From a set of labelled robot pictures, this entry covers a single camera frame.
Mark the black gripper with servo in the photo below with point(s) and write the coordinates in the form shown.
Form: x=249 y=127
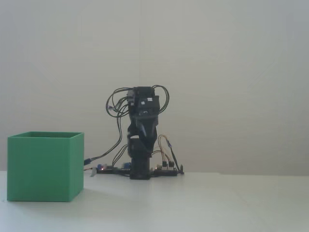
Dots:
x=149 y=106

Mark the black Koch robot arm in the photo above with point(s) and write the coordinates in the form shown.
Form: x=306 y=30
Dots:
x=140 y=169

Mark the green square plastic bin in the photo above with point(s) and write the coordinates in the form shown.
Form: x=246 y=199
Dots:
x=38 y=169

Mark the grey tape strip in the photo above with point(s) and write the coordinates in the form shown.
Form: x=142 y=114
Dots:
x=93 y=172

